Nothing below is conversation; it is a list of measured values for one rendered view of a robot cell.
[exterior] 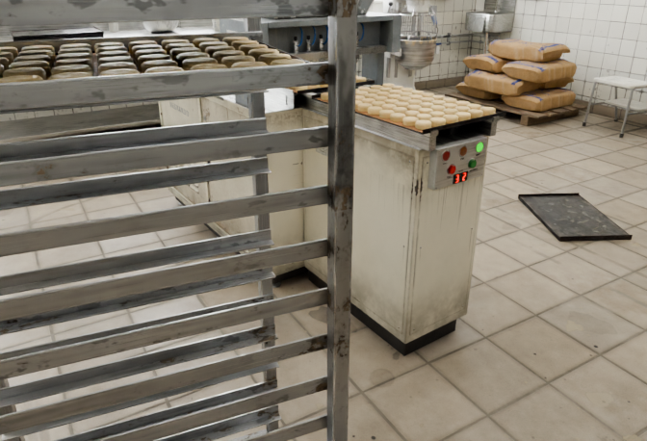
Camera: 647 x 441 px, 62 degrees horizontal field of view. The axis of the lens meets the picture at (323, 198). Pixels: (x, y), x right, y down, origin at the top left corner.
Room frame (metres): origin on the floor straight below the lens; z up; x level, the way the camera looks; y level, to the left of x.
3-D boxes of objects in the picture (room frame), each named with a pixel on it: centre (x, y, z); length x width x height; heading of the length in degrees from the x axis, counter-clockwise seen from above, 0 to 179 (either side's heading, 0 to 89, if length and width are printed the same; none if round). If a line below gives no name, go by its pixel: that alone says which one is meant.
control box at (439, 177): (1.70, -0.45, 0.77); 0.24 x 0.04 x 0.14; 125
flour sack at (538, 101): (5.33, -2.16, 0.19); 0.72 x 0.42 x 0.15; 125
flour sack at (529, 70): (5.33, -2.12, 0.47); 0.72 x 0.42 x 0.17; 126
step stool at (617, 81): (4.84, -2.73, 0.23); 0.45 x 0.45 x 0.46; 22
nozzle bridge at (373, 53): (2.42, 0.04, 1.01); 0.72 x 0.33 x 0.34; 125
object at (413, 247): (2.00, -0.24, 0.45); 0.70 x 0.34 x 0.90; 35
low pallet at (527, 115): (5.58, -1.99, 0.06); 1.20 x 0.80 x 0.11; 33
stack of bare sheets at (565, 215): (2.91, -1.47, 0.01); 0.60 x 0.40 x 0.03; 3
